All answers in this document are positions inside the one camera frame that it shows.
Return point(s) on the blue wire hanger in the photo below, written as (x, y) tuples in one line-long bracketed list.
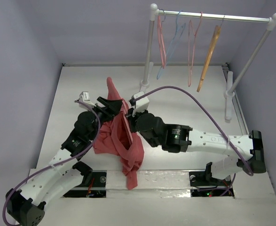
[(179, 29)]

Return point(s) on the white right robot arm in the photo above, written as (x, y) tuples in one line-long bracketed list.
[(242, 153)]

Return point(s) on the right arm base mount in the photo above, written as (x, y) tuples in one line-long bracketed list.
[(204, 185)]

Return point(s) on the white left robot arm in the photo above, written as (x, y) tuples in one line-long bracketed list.
[(30, 199)]

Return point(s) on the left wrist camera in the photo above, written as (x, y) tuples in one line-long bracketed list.
[(84, 100)]

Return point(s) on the thin pink wire hanger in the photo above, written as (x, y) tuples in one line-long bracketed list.
[(192, 35)]

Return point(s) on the pink hanger far left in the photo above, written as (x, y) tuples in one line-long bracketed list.
[(161, 42)]

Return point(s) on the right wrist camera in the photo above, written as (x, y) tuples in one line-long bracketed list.
[(138, 106)]

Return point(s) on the orange wooden hanger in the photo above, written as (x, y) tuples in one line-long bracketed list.
[(212, 45)]

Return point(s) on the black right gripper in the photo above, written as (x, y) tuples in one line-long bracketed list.
[(130, 113)]

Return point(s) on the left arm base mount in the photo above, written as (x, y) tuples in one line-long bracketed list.
[(95, 188)]

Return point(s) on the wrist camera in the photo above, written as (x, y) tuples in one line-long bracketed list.
[(84, 100), (138, 106)]

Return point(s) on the red t shirt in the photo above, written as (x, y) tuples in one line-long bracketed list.
[(113, 140)]

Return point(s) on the thick pink plastic hanger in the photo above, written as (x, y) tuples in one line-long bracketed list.
[(124, 110)]

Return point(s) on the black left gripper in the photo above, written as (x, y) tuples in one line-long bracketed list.
[(112, 108)]

